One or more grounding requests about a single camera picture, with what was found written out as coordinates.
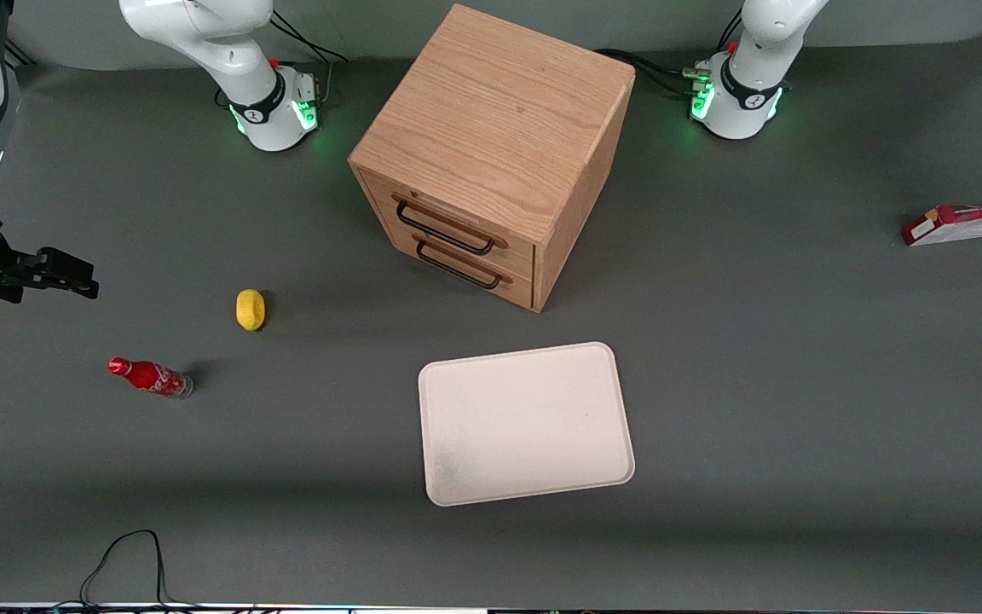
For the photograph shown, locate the red cookie box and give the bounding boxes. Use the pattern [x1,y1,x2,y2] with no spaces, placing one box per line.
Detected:
[901,194,982,248]

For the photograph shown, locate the beige rectangular tray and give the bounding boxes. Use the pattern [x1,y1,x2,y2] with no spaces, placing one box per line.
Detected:
[418,342,635,507]

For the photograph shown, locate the red cola bottle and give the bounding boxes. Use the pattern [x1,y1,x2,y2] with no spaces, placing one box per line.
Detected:
[107,356,194,399]

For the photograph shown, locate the yellow lemon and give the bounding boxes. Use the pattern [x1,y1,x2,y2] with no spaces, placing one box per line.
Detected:
[236,289,266,332]

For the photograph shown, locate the black looped table cable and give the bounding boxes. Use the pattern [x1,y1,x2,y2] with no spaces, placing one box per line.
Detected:
[55,530,202,611]

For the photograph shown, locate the black arm base cables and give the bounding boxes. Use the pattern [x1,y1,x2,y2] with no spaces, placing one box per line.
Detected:
[595,24,743,100]
[268,9,349,110]

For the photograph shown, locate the black wire drawer handle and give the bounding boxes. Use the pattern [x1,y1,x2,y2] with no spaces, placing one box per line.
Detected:
[394,194,510,257]
[412,232,514,291]

